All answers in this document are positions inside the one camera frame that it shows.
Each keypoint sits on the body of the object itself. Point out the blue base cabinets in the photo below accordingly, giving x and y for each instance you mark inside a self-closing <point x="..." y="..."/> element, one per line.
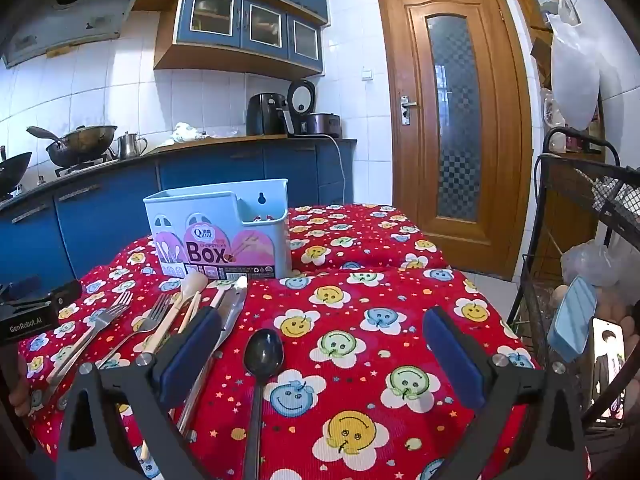
<point x="100" y="220"/>

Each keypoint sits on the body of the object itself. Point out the black metal rack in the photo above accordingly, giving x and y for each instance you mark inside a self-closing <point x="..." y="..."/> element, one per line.
<point x="570" y="180"/>

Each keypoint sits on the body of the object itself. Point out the dark metal spoon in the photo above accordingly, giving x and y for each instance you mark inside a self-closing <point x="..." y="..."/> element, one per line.
<point x="262" y="355"/>

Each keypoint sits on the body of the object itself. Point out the light blue plastic container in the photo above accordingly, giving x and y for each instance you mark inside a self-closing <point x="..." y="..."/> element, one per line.
<point x="572" y="320"/>

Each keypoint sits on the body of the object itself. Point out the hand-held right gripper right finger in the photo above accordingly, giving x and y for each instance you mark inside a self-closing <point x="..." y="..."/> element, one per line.
<point x="452" y="360"/>

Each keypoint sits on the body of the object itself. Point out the blue wall cabinet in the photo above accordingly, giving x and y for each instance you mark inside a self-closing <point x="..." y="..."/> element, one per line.
<point x="210" y="10"/>

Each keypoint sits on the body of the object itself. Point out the dark rice cooker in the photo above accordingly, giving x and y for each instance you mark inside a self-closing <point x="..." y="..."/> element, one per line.
<point x="322" y="125"/>

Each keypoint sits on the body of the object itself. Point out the metal table knife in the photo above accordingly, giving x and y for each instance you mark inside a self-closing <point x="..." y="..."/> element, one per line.
<point x="232" y="305"/>

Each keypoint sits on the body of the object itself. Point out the white cloth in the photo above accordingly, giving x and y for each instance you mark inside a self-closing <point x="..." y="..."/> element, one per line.
<point x="187" y="132"/>

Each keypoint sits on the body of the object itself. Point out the wooden wall shelf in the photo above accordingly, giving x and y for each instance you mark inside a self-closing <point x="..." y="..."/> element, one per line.
<point x="537" y="45"/>

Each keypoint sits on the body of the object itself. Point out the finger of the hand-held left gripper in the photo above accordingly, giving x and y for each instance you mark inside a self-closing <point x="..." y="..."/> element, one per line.
<point x="65" y="294"/>
<point x="22" y="290"/>

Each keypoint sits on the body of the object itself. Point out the steel wok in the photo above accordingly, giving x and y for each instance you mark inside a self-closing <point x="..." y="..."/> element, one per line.
<point x="85" y="142"/>

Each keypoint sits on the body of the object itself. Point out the black wok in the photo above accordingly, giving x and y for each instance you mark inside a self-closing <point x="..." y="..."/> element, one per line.
<point x="15" y="170"/>

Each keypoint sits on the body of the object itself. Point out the person's left hand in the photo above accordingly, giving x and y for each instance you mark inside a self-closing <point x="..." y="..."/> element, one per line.
<point x="21" y="395"/>

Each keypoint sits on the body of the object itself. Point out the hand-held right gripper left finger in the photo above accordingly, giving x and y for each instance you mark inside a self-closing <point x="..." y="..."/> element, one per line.
<point x="192" y="355"/>

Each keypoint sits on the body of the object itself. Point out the white wall switch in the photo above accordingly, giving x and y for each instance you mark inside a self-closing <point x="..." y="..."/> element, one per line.
<point x="367" y="74"/>

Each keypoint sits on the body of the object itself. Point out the white hanging plastic bag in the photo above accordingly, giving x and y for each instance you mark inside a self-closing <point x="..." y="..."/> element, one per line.
<point x="575" y="85"/>

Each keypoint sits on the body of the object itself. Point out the smartphone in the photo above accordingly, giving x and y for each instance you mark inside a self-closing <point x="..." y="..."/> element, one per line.
<point x="607" y="360"/>

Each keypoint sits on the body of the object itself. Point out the grey range hood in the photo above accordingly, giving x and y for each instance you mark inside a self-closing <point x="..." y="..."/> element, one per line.
<point x="60" y="5"/>

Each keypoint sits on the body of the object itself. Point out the gas stove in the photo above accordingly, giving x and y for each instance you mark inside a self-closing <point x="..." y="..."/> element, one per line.
<point x="75" y="167"/>

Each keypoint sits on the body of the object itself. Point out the light blue utensil box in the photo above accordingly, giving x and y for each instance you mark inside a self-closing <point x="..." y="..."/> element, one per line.
<point x="220" y="260"/>

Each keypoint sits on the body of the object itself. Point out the clear plastic bag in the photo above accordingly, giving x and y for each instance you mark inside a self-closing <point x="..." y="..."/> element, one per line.
<point x="590" y="262"/>

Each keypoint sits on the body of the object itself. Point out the black air fryer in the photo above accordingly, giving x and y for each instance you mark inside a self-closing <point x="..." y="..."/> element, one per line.
<point x="262" y="115"/>

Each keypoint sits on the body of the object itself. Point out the wooden door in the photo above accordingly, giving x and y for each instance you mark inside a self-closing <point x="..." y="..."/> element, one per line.
<point x="400" y="160"/>

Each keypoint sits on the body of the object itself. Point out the wooden spoon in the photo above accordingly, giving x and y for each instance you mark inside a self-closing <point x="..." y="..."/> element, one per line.
<point x="194" y="282"/>

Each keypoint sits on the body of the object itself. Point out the steel kettle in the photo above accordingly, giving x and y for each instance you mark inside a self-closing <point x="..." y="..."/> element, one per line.
<point x="129" y="146"/>

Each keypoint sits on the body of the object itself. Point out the red floral tablecloth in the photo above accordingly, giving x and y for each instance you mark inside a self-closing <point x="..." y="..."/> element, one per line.
<point x="350" y="310"/>

